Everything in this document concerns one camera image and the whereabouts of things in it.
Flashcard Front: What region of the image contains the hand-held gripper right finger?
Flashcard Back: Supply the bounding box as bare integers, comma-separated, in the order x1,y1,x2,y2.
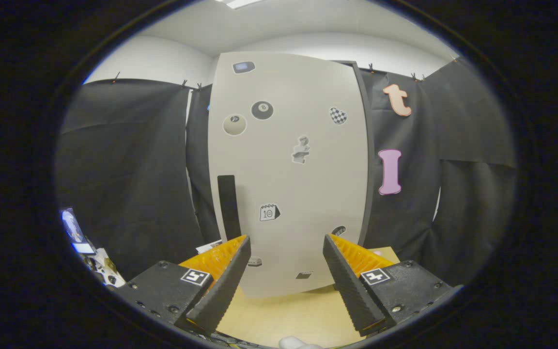
323,234,464,337

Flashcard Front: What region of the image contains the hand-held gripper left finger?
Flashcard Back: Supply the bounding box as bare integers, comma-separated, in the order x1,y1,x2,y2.
114,235,251,335

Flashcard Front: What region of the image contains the white cover book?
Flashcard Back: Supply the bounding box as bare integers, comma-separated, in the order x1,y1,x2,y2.
196,239,223,254

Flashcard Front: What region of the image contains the black backdrop cloth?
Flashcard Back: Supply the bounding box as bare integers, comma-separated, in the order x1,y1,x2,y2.
55,56,518,286

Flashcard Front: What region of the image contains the ceiling light panel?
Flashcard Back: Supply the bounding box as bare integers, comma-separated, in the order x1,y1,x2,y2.
216,0,266,10

